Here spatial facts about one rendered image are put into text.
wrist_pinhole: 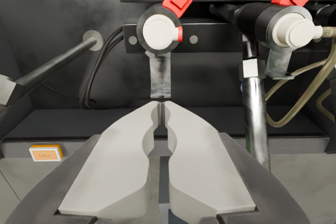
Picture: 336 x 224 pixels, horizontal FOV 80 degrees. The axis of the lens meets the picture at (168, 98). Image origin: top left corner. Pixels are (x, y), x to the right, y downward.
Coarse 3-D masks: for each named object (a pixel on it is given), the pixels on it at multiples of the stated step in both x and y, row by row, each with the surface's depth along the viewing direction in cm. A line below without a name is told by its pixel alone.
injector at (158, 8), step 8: (152, 8) 12; (160, 8) 12; (168, 8) 12; (144, 16) 12; (168, 16) 12; (176, 16) 12; (176, 24) 12; (136, 32) 12; (144, 40) 13; (176, 40) 13; (144, 48) 13; (152, 48) 13; (168, 48) 13
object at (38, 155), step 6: (54, 144) 37; (36, 150) 36; (42, 150) 36; (48, 150) 36; (54, 150) 36; (60, 150) 38; (36, 156) 37; (42, 156) 37; (48, 156) 37; (54, 156) 37
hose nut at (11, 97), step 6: (0, 78) 12; (6, 78) 13; (12, 78) 13; (0, 84) 12; (6, 84) 13; (12, 84) 13; (18, 84) 13; (0, 90) 13; (6, 90) 13; (12, 90) 13; (18, 90) 14; (0, 96) 13; (6, 96) 13; (12, 96) 13; (0, 102) 13; (6, 102) 13; (12, 102) 13
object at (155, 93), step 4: (152, 88) 14; (156, 88) 14; (160, 88) 14; (164, 88) 14; (168, 88) 14; (152, 92) 14; (156, 92) 14; (160, 92) 14; (164, 92) 14; (168, 92) 14; (152, 96) 14; (156, 96) 14; (160, 96) 14; (164, 96) 14; (168, 96) 14
